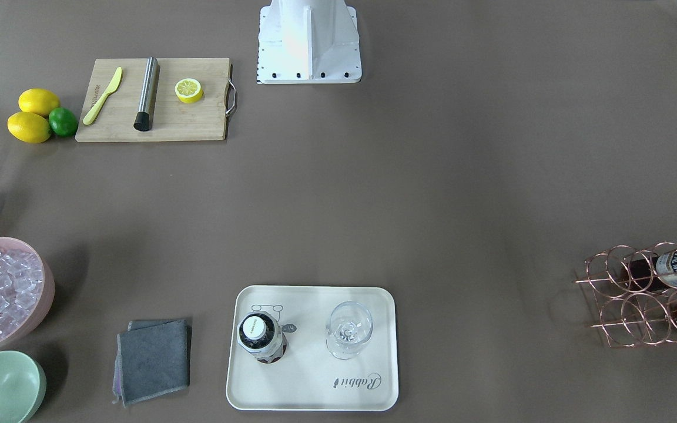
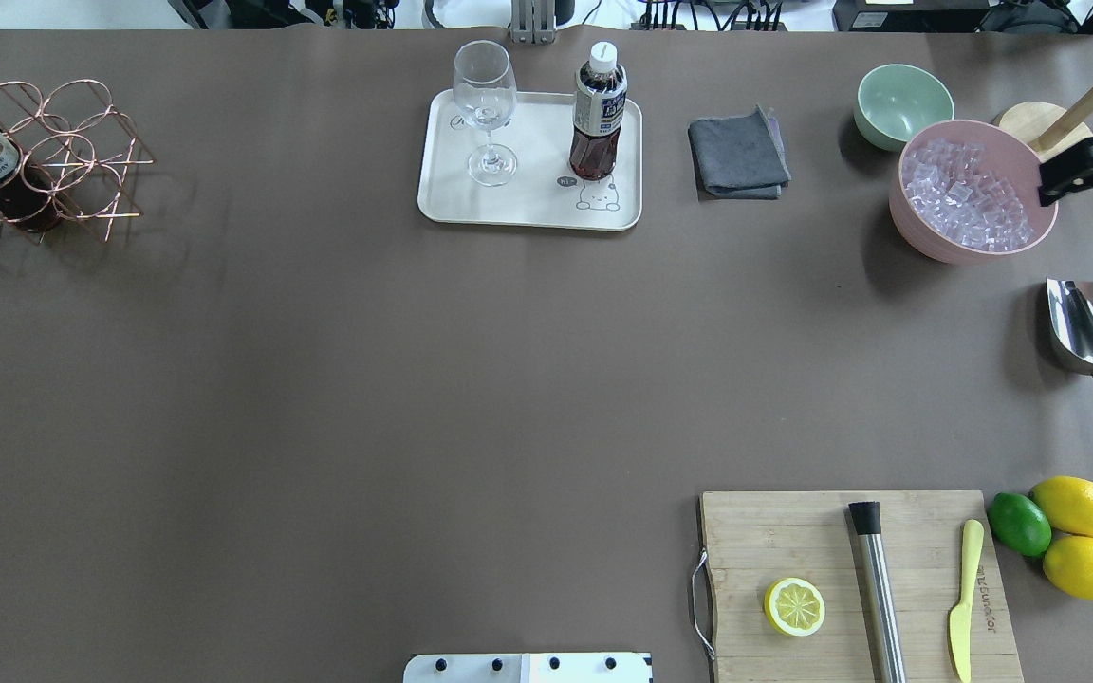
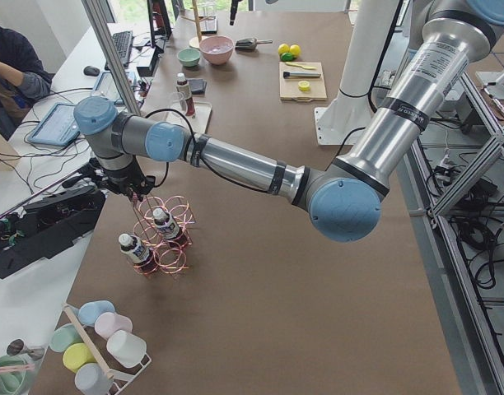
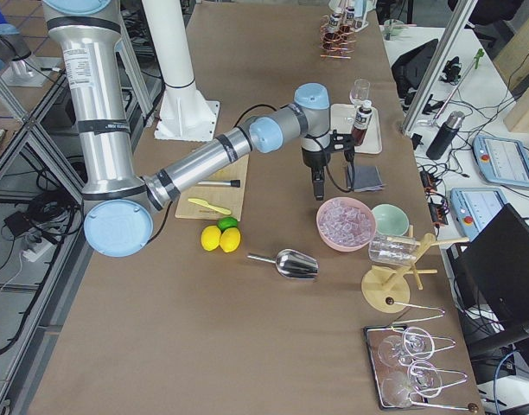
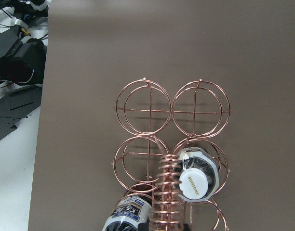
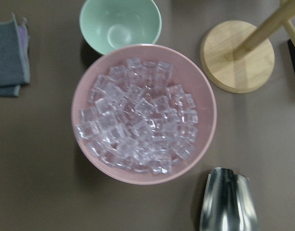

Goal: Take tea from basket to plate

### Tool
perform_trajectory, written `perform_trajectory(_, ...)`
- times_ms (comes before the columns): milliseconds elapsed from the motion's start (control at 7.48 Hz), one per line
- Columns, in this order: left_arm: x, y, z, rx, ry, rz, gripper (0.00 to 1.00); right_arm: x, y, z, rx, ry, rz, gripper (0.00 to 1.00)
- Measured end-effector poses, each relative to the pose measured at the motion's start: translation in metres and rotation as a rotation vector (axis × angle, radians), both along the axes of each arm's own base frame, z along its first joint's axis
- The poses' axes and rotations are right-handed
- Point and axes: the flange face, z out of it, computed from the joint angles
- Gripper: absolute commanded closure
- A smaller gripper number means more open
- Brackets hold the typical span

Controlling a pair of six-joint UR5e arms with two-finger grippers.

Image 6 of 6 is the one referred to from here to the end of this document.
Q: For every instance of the pink bowl of ice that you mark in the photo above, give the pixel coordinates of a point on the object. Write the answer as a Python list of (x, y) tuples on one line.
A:
[(144, 114)]

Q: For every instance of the green bowl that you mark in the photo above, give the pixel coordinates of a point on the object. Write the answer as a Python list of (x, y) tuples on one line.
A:
[(107, 25)]

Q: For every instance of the wooden stand with round base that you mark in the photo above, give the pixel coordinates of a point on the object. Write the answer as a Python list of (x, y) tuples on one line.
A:
[(238, 56)]

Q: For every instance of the steel ice scoop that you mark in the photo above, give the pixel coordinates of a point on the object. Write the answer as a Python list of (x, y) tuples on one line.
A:
[(228, 203)]

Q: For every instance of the grey folded cloth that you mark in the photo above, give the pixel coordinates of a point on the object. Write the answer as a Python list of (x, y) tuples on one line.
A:
[(14, 61)]

